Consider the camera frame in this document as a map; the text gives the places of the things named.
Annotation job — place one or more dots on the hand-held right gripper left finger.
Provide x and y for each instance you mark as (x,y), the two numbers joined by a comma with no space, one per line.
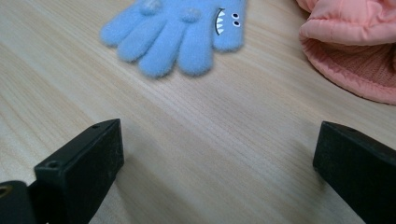
(84,161)

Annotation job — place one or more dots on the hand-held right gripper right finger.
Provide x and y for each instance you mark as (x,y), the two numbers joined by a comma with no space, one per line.
(358,168)

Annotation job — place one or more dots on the pink padded winter glove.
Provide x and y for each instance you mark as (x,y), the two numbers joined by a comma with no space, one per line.
(351,34)

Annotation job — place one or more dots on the fluffy blue monster-face glove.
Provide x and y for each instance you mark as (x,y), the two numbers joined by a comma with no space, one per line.
(174,40)

